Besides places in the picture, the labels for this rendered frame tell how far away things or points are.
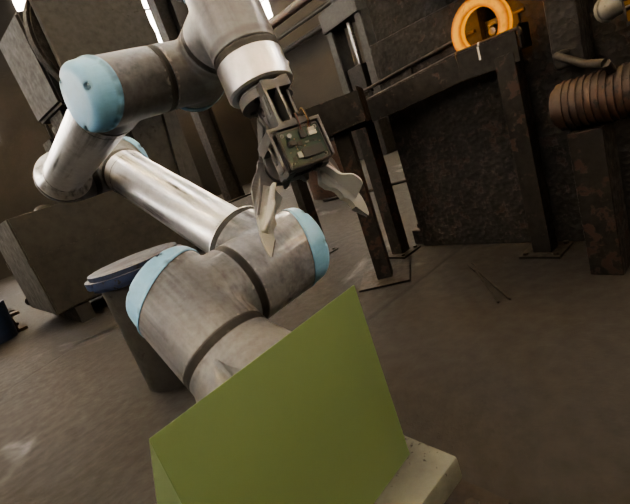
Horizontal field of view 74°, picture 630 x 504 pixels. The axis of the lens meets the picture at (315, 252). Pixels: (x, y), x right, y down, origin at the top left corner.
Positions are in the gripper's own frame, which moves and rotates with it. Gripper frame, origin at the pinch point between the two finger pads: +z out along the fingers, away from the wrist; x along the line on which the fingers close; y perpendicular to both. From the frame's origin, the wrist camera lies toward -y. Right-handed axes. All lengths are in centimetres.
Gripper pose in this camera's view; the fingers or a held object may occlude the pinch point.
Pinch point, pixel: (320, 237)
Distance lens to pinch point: 56.7
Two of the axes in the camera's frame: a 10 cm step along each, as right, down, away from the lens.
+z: 4.0, 9.2, 0.0
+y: 3.0, -1.3, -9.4
